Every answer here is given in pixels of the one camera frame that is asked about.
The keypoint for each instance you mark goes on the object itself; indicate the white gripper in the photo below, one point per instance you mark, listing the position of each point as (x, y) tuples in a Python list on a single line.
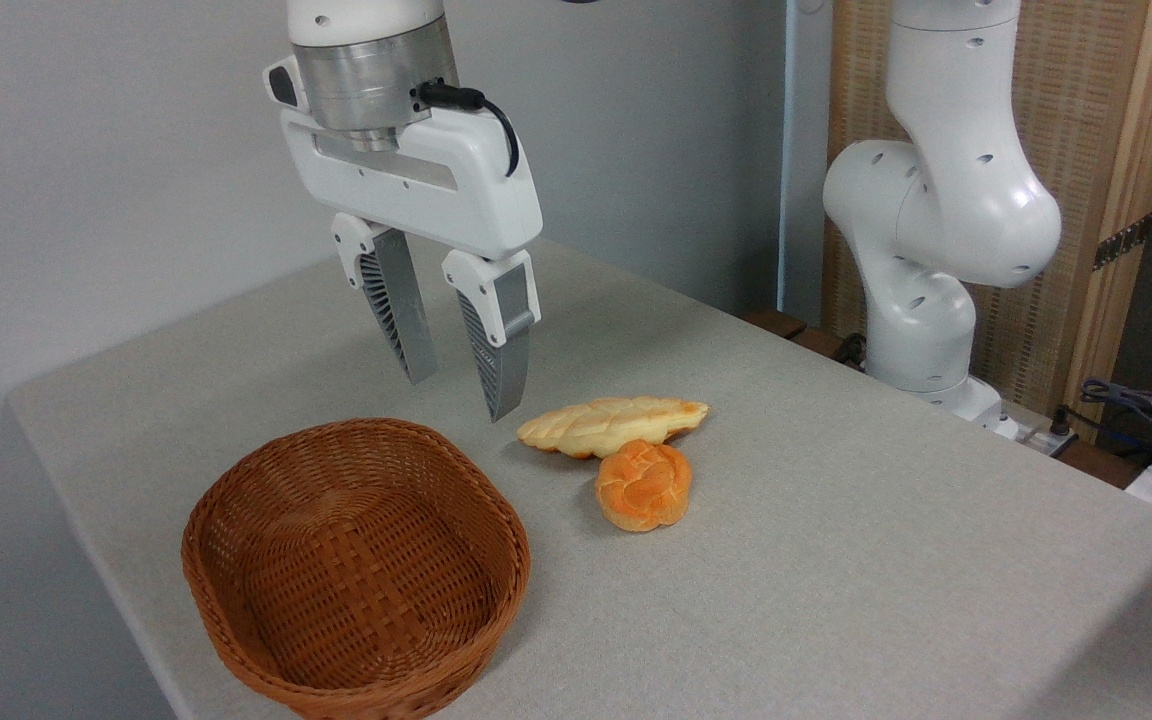
[(456, 190)]

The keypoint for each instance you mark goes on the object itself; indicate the round orange braided bread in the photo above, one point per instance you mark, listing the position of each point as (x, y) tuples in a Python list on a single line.
[(644, 488)]

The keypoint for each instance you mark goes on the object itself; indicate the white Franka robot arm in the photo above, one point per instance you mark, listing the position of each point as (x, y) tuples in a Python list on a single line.
[(946, 200)]

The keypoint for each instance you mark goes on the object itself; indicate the long pale braided bread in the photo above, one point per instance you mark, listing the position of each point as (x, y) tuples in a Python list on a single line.
[(606, 422)]

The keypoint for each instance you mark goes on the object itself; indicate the brown wicker basket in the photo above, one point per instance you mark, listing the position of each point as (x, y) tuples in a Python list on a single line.
[(356, 560)]

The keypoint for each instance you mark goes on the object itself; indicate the dark brown wooden board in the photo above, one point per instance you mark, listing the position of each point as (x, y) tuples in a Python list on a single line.
[(796, 335)]

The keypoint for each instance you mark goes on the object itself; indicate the wooden rattan folding screen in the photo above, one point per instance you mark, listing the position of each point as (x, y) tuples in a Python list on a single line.
[(1086, 100)]

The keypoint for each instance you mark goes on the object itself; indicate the dark metal screen hinge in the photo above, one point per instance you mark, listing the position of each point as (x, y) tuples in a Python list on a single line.
[(1123, 241)]

